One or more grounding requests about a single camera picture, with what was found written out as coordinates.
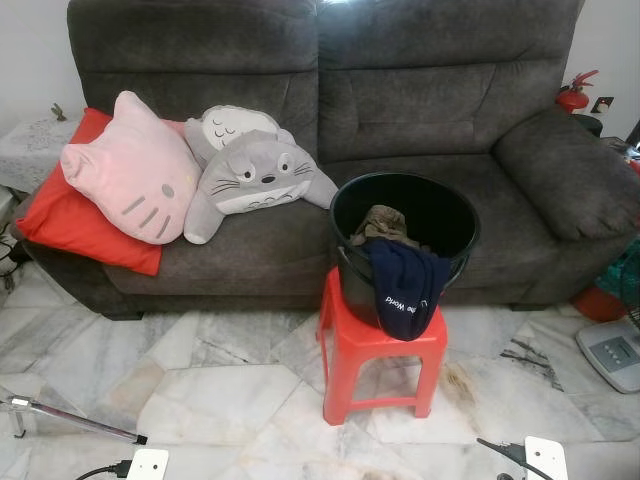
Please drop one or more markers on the navy shirt with red trim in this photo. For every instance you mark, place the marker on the navy shirt with red trim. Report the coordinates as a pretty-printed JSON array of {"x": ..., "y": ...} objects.
[{"x": 405, "y": 290}]

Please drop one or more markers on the teal plastic bag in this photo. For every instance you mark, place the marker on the teal plastic bag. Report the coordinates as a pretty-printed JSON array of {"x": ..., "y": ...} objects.
[{"x": 620, "y": 270}]

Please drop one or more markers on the orange plastic basin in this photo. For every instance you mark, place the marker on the orange plastic basin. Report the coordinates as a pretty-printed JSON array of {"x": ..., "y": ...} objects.
[{"x": 598, "y": 305}]

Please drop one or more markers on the white floor fan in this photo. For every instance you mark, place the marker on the white floor fan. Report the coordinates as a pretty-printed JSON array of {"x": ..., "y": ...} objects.
[{"x": 610, "y": 355}]

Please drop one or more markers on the red fire extinguisher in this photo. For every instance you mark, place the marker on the red fire extinguisher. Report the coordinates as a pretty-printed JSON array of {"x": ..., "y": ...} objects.
[{"x": 573, "y": 98}]

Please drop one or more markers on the black plastic bucket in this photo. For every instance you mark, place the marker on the black plastic bucket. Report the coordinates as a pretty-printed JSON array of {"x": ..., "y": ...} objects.
[{"x": 440, "y": 215}]

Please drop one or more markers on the dark grey fabric sofa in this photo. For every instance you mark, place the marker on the dark grey fabric sofa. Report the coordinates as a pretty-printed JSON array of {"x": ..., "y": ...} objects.
[{"x": 450, "y": 100}]

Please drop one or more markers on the brown garment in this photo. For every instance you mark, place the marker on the brown garment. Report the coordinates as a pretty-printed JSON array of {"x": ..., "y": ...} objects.
[{"x": 385, "y": 225}]

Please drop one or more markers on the red plastic stool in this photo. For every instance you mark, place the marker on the red plastic stool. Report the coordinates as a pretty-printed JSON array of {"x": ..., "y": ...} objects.
[{"x": 385, "y": 365}]

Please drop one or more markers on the grey Totoro plush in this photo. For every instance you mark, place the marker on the grey Totoro plush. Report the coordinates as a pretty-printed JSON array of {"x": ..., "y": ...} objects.
[{"x": 260, "y": 175}]

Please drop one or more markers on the grey sleeping Totoro cushion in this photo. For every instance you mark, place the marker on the grey sleeping Totoro cushion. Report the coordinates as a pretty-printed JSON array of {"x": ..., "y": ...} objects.
[{"x": 235, "y": 125}]

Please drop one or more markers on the pink cat face pillow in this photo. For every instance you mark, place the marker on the pink cat face pillow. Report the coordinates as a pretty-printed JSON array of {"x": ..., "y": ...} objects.
[{"x": 130, "y": 170}]

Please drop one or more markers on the red cushion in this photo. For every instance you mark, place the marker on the red cushion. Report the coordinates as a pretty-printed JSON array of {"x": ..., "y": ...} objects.
[{"x": 70, "y": 225}]

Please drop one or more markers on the small dark figurine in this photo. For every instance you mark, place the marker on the small dark figurine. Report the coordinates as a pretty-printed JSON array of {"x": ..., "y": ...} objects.
[{"x": 59, "y": 113}]

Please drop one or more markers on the black wall socket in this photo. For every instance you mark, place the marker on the black wall socket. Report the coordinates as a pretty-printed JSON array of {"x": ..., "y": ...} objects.
[{"x": 602, "y": 105}]

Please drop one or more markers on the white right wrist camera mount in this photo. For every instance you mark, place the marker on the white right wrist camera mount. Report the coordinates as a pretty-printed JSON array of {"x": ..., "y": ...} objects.
[{"x": 547, "y": 460}]

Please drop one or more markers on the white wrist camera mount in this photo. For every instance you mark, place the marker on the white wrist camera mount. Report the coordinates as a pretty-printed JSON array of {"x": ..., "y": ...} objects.
[
  {"x": 148, "y": 466},
  {"x": 547, "y": 460}
]

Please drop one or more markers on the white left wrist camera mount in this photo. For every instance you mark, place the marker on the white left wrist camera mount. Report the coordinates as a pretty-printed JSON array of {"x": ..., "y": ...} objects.
[{"x": 148, "y": 466}]

